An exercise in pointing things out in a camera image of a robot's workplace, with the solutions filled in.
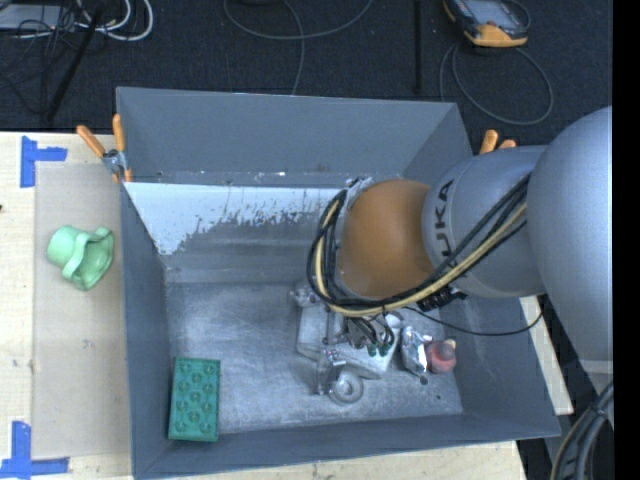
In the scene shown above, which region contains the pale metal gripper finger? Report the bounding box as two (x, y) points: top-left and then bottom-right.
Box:
(314, 351), (333, 397)
(330, 351), (349, 384)

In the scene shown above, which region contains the silver foil packet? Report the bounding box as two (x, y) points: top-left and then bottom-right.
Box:
(399, 326), (431, 375)

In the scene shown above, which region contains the grey metal bin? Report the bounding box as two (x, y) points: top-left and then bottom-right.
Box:
(114, 86), (562, 480)

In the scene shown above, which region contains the red and yellow toy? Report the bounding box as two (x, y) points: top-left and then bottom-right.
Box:
(424, 338), (458, 375)

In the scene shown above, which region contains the dark green flat block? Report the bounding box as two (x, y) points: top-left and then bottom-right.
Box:
(167, 357), (222, 443)

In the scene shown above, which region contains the light green cup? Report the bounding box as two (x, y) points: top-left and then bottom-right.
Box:
(46, 224), (116, 292)

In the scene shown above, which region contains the grey ring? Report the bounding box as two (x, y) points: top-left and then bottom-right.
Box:
(330, 371), (365, 405)

